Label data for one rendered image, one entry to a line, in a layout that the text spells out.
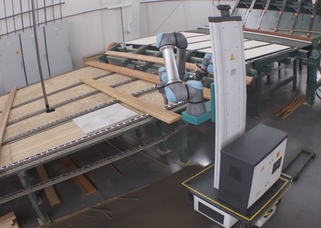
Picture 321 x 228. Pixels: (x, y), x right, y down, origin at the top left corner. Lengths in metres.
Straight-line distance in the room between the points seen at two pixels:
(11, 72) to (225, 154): 6.60
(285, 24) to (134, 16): 4.83
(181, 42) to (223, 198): 1.31
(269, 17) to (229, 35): 6.45
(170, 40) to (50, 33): 5.98
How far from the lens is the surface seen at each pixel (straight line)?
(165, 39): 2.03
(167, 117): 2.51
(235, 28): 2.03
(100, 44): 8.93
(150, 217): 2.63
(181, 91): 1.93
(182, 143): 3.22
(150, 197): 2.88
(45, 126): 2.94
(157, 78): 3.71
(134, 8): 8.56
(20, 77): 7.66
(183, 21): 10.82
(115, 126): 2.52
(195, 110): 2.00
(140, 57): 5.00
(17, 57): 7.60
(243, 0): 9.61
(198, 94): 1.96
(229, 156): 1.93
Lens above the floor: 1.89
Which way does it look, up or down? 21 degrees down
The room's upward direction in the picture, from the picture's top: 6 degrees counter-clockwise
